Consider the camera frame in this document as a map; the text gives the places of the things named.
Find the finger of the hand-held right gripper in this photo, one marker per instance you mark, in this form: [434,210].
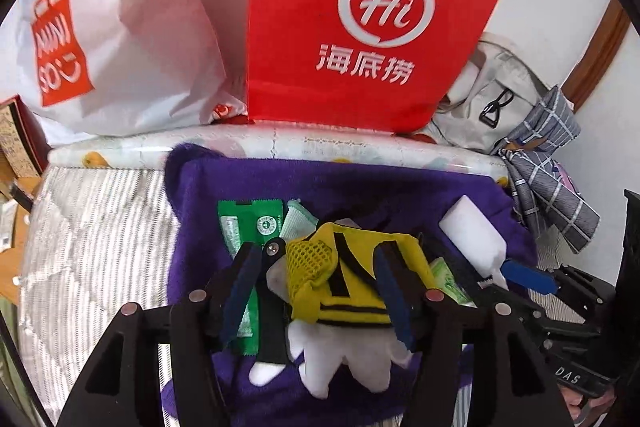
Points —
[452,263]
[530,277]

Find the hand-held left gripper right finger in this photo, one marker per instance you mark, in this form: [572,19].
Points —
[395,302]

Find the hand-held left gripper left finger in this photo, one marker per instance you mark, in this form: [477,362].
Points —
[240,297]

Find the green tissue pack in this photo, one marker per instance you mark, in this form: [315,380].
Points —
[457,293]

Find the yellow black-striped pouch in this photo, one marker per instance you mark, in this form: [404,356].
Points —
[350,297]

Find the black band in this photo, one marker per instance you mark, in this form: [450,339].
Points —
[272,332]

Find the green wipe packet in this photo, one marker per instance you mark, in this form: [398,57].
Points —
[250,222]

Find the white glove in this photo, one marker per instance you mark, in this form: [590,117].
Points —
[330,357]

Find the person's right hand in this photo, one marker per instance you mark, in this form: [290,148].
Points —
[590,407]

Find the purple knitted cloth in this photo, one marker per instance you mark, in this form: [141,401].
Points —
[200,257]

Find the grey checked cloth bag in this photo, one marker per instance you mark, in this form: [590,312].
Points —
[545,187]

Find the printed plastic roll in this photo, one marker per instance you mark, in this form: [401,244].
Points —
[150,152]

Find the beige backpack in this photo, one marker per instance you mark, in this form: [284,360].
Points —
[480,77]

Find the wooden nightstand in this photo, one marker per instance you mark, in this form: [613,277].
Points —
[15,257]

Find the brown patterned book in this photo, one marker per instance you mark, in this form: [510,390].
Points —
[20,142]

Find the white plastic shopping bag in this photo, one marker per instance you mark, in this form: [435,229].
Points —
[150,32]

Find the brown wooden door frame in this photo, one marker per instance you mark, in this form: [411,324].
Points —
[605,47]

